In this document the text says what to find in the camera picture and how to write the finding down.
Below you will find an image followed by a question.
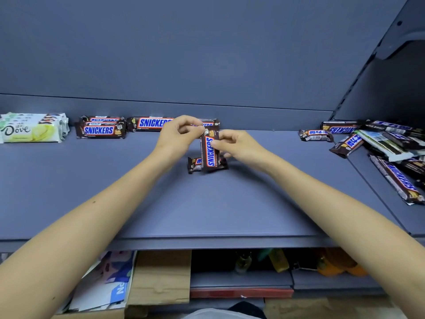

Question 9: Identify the person's right hand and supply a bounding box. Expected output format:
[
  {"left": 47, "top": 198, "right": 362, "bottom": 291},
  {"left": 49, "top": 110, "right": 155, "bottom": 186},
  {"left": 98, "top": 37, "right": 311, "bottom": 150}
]
[{"left": 211, "top": 129, "right": 279, "bottom": 175}]

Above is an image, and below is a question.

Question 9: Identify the small brown candy bar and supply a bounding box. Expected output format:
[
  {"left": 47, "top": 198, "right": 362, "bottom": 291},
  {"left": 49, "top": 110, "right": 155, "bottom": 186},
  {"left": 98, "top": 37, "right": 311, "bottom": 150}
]
[{"left": 187, "top": 157, "right": 230, "bottom": 174}]

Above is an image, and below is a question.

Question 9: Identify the grey shelf bracket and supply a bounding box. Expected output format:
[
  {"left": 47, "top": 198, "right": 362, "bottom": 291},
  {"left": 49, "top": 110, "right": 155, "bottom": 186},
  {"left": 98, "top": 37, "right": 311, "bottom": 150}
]
[{"left": 375, "top": 0, "right": 425, "bottom": 61}]

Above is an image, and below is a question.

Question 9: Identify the grey lower shelf board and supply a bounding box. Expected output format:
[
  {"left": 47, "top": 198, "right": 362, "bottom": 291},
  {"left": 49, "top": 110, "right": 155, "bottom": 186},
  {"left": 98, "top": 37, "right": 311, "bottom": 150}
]
[{"left": 190, "top": 270, "right": 387, "bottom": 297}]

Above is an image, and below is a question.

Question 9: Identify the slotted grey shelf upright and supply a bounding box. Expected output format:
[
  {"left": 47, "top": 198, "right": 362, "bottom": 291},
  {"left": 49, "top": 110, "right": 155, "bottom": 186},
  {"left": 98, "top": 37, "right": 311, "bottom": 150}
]
[{"left": 332, "top": 0, "right": 413, "bottom": 122}]

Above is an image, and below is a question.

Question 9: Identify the pile of brown chocolate bars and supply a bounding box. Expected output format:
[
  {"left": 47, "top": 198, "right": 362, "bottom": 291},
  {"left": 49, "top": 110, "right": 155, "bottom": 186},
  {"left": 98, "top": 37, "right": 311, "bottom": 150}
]
[{"left": 298, "top": 120, "right": 425, "bottom": 206}]

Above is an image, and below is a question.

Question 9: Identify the red shelf edge strip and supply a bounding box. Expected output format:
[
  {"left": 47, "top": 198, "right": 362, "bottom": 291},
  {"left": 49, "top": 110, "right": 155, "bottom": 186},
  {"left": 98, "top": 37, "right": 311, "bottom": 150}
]
[{"left": 189, "top": 288, "right": 295, "bottom": 299}]

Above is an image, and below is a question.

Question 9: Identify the orange plastic object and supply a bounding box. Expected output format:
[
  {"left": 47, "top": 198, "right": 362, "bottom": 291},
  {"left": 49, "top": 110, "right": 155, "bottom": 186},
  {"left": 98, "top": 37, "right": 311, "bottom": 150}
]
[{"left": 316, "top": 248, "right": 368, "bottom": 277}]

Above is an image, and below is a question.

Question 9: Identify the dark grey shelf board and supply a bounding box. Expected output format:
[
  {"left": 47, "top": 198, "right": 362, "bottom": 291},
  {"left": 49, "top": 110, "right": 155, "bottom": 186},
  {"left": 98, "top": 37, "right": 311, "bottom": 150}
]
[
  {"left": 0, "top": 129, "right": 412, "bottom": 253},
  {"left": 346, "top": 143, "right": 425, "bottom": 247}
]

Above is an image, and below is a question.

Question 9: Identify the flat brown cardboard sheet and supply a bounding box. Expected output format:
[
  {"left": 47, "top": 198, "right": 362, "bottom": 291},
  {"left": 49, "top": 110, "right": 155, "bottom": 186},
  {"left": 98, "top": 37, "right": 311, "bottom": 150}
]
[{"left": 265, "top": 296, "right": 397, "bottom": 319}]

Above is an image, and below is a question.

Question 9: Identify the person's right forearm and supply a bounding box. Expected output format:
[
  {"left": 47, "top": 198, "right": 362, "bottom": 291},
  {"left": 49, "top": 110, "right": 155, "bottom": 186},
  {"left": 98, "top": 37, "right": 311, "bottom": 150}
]
[{"left": 265, "top": 162, "right": 425, "bottom": 319}]

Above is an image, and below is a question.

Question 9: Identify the row of white green packets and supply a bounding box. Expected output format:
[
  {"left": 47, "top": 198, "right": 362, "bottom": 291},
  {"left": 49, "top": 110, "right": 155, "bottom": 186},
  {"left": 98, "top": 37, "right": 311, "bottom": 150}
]
[{"left": 0, "top": 112, "right": 70, "bottom": 144}]

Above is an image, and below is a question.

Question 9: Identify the yellow plastic bottle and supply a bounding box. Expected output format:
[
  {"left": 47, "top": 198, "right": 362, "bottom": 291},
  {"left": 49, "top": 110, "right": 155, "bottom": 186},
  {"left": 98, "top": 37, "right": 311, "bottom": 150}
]
[{"left": 267, "top": 249, "right": 290, "bottom": 273}]

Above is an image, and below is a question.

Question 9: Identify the person's left hand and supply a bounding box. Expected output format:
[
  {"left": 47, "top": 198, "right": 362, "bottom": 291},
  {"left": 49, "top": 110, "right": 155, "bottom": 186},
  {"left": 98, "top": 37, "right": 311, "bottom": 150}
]
[{"left": 155, "top": 115, "right": 205, "bottom": 165}]

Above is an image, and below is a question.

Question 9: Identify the brown cardboard box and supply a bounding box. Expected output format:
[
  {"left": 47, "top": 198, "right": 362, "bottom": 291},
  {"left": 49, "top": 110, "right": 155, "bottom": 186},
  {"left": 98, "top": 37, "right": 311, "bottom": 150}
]
[{"left": 126, "top": 250, "right": 192, "bottom": 318}]

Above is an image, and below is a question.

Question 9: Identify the white green chocolate packet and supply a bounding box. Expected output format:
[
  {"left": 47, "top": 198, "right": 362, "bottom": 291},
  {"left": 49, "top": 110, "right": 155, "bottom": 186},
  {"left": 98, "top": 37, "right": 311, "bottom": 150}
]
[{"left": 355, "top": 129, "right": 414, "bottom": 162}]

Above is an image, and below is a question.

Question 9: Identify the person's left forearm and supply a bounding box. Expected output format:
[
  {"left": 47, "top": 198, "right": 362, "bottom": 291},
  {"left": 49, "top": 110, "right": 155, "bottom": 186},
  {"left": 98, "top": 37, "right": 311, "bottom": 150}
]
[{"left": 0, "top": 148, "right": 174, "bottom": 319}]

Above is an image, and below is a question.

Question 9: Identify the blue white paper carton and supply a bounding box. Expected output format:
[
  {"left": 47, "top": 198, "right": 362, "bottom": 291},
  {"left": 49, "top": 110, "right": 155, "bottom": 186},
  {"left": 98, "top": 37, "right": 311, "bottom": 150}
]
[{"left": 67, "top": 250, "right": 137, "bottom": 312}]

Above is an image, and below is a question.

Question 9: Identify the long brown candy bar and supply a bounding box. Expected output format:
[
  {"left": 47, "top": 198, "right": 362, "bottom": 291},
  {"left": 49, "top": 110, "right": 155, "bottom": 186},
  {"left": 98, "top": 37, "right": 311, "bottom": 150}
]
[{"left": 127, "top": 116, "right": 221, "bottom": 132}]

